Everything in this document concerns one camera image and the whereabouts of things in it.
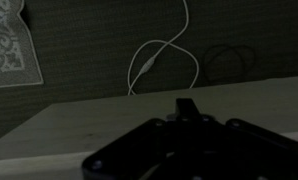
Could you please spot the light wooden drawer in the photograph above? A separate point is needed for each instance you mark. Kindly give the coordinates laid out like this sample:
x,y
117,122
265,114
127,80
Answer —
x,y
89,123

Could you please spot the grey patterned rug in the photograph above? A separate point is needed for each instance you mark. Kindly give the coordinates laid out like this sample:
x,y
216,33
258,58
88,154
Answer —
x,y
9,56

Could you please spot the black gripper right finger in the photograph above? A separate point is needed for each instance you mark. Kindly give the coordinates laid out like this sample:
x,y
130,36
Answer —
x,y
242,150

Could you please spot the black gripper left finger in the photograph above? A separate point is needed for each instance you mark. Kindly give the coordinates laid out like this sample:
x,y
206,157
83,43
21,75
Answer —
x,y
135,150

